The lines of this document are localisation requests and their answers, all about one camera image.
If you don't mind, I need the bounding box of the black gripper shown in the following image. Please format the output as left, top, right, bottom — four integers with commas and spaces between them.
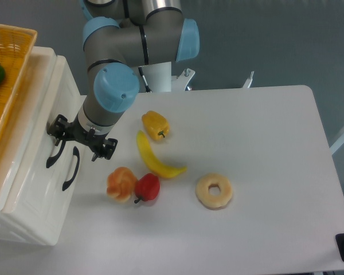
46, 114, 118, 162

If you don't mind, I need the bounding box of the white drawer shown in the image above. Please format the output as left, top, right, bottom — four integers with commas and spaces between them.
3, 56, 83, 246
57, 125, 89, 230

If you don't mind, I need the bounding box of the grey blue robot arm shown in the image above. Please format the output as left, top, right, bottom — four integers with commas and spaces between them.
47, 1, 200, 159

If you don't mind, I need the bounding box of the white drawer cabinet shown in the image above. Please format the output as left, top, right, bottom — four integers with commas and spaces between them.
0, 46, 58, 246

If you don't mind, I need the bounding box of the orange knotted bread roll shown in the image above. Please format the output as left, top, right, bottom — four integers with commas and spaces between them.
107, 167, 138, 203

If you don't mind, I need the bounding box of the yellow bell pepper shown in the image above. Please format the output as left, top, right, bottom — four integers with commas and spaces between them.
142, 111, 170, 141

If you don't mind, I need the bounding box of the red bell pepper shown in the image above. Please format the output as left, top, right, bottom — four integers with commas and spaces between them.
134, 173, 161, 203

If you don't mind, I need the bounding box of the yellow banana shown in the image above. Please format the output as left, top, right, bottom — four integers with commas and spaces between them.
136, 131, 187, 179

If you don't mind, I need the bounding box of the orange woven basket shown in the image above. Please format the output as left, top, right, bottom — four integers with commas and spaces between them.
0, 24, 37, 139

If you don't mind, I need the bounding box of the beige donut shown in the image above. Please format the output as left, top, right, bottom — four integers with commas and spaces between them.
195, 173, 233, 209

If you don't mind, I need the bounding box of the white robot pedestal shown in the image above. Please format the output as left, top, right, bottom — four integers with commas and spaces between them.
132, 62, 196, 93

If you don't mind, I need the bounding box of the white metal frame bracket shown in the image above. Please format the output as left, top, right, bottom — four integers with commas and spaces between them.
242, 71, 255, 89

